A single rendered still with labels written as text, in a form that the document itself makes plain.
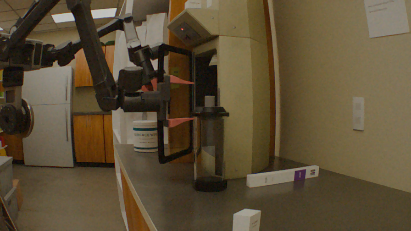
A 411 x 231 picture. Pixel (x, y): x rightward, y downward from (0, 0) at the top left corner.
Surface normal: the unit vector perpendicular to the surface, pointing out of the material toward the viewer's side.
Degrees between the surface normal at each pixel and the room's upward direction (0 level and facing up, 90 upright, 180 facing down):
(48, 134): 90
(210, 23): 90
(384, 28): 90
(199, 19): 90
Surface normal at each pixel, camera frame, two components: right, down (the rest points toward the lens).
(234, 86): 0.30, 0.05
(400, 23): -0.95, 0.02
